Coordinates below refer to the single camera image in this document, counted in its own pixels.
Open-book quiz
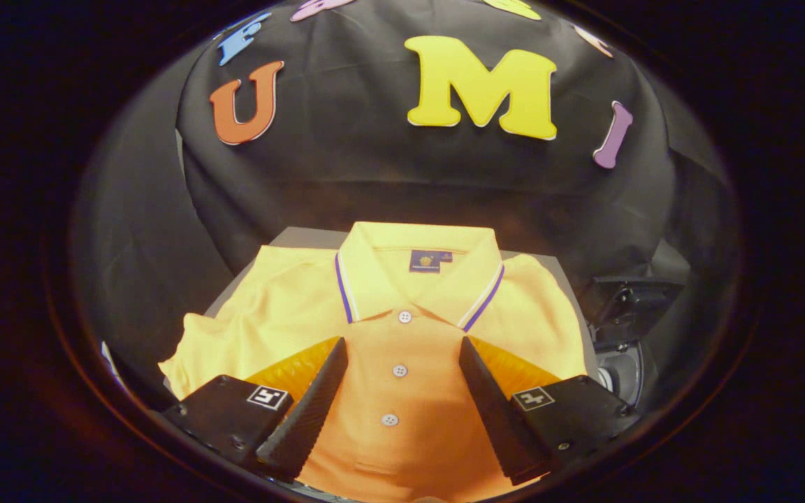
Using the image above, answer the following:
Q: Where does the yellow polo shirt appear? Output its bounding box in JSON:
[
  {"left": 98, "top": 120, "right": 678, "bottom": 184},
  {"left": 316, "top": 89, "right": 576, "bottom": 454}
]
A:
[{"left": 158, "top": 221, "right": 588, "bottom": 503}]

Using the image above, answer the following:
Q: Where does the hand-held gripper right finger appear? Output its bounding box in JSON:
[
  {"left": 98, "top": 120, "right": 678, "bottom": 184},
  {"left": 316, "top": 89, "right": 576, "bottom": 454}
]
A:
[{"left": 458, "top": 337, "right": 639, "bottom": 486}]

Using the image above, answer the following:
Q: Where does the dark washing machine lid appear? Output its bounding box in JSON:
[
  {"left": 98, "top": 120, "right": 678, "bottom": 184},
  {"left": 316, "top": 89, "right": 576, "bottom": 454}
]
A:
[{"left": 584, "top": 275, "right": 688, "bottom": 344}]

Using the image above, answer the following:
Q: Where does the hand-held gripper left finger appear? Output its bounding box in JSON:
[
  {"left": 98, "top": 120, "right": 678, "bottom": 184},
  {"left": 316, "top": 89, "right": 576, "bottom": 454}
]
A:
[{"left": 161, "top": 337, "right": 349, "bottom": 483}]

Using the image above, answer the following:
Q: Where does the grey cabinet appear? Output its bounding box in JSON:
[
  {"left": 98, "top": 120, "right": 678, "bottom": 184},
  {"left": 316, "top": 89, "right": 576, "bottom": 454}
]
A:
[{"left": 203, "top": 227, "right": 599, "bottom": 360}]

